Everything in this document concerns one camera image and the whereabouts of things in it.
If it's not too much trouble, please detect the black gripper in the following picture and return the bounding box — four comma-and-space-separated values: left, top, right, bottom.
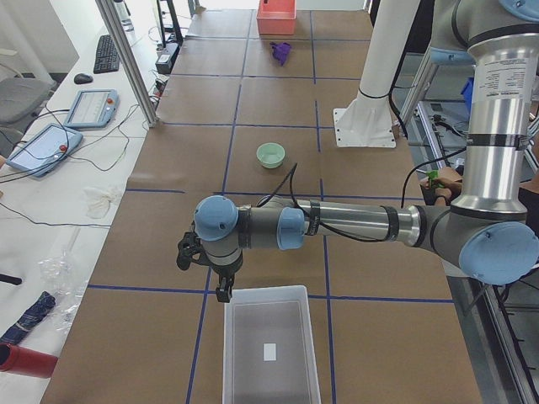
213, 266, 237, 303

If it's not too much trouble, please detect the purple cloth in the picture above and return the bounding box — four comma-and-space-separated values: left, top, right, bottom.
270, 42, 292, 66

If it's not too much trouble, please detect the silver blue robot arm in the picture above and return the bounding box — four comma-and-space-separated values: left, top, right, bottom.
177, 1, 538, 301

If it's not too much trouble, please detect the clear white plastic bin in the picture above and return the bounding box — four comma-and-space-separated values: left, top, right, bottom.
222, 285, 322, 403

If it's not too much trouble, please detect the mint green bowl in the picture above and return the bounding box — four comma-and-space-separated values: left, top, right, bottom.
256, 142, 286, 169

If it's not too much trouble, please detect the crumpled white cloth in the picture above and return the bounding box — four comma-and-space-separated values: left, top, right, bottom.
83, 186, 122, 219

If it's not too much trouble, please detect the crumpled clear plastic wrap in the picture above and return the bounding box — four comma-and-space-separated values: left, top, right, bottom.
38, 250, 88, 335

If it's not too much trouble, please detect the dark blue folded umbrella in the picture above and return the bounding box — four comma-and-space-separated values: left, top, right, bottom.
1, 291, 56, 345

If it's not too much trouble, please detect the red cylinder bottle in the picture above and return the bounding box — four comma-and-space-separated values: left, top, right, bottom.
1, 343, 58, 379

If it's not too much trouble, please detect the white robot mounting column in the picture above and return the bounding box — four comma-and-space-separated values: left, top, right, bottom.
334, 1, 427, 148

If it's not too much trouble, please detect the far blue teach pendant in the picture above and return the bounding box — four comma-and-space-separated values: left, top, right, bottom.
63, 89, 119, 130

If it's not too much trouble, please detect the blue teach pendant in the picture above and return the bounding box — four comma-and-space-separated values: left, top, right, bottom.
6, 124, 83, 178
63, 89, 119, 130

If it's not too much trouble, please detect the near blue teach pendant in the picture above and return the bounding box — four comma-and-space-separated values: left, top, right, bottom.
6, 124, 83, 178

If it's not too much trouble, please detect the green handheld object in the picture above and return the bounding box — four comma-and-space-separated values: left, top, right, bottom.
426, 170, 444, 189

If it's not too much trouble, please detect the person in black clothes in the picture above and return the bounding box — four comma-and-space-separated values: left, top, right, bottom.
419, 125, 539, 237

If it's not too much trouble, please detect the black computer mouse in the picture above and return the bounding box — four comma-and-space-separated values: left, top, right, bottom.
73, 73, 93, 85

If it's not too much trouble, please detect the black keyboard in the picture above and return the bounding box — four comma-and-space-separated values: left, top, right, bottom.
93, 35, 120, 74

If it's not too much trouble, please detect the pink plastic bin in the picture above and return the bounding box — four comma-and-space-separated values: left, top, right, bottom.
256, 0, 296, 35

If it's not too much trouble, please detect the aluminium frame post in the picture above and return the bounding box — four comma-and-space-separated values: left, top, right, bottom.
95, 0, 158, 128

